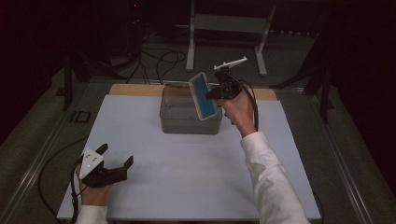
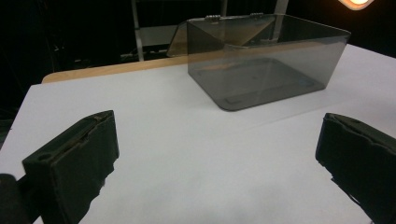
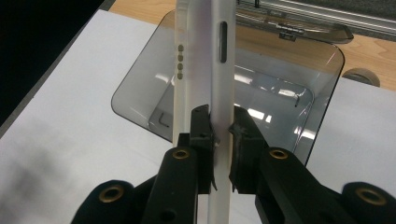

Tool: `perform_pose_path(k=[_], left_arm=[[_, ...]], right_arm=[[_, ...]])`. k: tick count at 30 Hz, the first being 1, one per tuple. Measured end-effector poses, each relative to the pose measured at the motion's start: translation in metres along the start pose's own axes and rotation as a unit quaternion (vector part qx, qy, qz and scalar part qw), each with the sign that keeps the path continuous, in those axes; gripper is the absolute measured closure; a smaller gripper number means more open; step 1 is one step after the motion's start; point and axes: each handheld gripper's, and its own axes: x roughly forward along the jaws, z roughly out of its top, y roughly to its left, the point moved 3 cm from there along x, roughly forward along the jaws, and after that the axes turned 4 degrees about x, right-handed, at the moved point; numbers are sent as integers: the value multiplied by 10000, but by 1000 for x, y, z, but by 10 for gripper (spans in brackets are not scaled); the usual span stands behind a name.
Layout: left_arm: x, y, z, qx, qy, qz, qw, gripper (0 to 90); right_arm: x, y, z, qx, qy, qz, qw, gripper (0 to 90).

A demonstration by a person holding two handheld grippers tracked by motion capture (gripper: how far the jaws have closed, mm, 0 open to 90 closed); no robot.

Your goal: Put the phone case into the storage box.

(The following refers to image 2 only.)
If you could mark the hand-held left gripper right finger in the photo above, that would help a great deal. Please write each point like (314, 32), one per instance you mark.
(361, 161)

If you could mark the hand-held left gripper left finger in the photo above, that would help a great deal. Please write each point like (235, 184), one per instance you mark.
(74, 161)

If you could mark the white table cover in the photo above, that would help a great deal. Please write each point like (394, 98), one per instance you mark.
(199, 149)

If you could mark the smoky transparent plastic box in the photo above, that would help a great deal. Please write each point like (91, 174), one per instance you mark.
(258, 81)

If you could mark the glowing orange lamp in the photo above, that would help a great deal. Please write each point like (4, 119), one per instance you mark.
(356, 3)

